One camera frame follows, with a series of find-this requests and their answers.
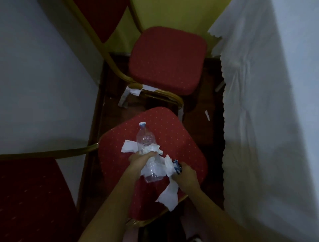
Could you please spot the person's right hand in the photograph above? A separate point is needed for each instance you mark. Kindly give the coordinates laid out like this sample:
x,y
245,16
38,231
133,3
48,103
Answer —
x,y
187,179

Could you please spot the person's left hand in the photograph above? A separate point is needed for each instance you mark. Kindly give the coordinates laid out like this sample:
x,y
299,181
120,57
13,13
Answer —
x,y
138,163

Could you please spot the small printed wrapper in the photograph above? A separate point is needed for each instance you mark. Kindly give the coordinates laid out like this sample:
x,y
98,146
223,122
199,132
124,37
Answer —
x,y
177,166

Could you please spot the red padded gold-frame chair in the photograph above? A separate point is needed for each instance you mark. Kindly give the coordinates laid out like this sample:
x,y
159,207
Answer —
x,y
114,154
167,59

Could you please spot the clear plastic water bottle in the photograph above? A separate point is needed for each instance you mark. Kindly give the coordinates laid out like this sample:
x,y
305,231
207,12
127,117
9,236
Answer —
x,y
145,135

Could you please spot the person's right forearm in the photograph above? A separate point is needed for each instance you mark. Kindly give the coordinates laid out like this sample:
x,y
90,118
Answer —
x,y
211,217

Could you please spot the person's left forearm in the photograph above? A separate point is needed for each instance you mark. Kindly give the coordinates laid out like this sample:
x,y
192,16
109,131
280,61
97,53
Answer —
x,y
109,212

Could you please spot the white tablecloth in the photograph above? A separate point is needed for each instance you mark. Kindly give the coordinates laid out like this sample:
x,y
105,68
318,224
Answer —
x,y
261,124

